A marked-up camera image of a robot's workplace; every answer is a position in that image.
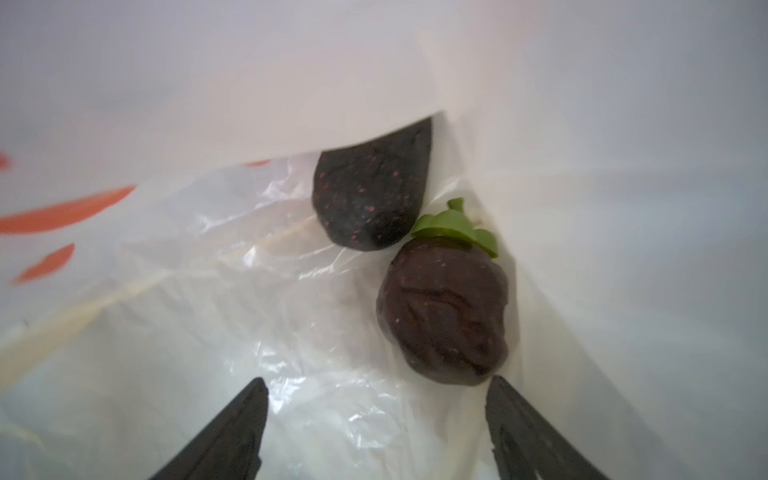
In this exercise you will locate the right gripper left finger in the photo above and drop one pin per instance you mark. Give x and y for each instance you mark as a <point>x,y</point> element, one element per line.
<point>228,447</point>

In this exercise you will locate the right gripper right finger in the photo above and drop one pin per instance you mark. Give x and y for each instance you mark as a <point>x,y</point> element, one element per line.
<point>525,444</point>

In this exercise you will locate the yellow translucent plastic bag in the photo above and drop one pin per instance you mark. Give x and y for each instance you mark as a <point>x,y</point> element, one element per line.
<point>159,249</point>

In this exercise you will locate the dark brown fruit toy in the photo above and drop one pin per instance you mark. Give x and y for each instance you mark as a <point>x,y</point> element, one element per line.
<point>367,197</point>

